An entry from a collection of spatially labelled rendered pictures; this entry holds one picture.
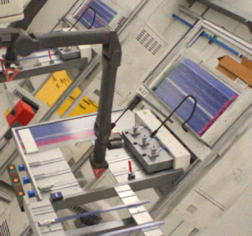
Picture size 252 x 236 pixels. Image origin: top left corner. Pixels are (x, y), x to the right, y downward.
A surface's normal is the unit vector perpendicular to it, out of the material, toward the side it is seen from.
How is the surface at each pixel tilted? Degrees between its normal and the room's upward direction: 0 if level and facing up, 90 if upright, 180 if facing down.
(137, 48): 90
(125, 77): 90
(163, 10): 90
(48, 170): 45
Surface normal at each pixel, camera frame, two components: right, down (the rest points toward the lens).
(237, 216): -0.69, -0.46
